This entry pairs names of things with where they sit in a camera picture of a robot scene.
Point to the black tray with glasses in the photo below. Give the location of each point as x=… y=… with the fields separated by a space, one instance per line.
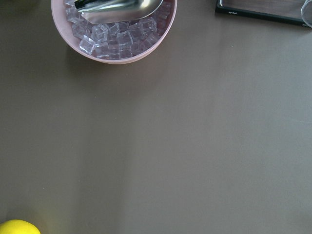
x=285 y=11

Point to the metal ice scoop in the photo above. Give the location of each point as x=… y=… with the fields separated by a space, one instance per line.
x=110 y=11

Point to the pink bowl with ice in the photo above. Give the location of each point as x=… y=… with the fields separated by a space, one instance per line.
x=113 y=43

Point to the yellow lemon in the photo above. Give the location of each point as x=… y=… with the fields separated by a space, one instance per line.
x=17 y=226

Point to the wine glass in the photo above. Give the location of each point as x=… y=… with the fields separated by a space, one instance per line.
x=306 y=12

